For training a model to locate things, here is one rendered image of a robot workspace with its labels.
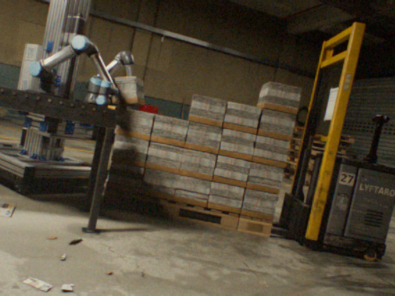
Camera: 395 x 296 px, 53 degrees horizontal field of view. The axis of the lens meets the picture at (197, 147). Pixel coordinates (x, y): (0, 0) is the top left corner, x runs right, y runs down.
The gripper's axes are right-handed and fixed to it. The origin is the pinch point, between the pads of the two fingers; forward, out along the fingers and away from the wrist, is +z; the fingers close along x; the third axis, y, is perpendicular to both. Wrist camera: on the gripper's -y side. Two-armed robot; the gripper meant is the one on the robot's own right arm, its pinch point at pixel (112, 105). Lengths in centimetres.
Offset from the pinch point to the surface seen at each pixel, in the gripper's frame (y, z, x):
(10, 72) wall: 136, 549, 355
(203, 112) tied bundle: -12, -2, -76
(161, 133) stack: -26.1, -4.1, -40.3
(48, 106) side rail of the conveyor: -5, -98, 15
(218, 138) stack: -35, -1, -87
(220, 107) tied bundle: -9, -1, -91
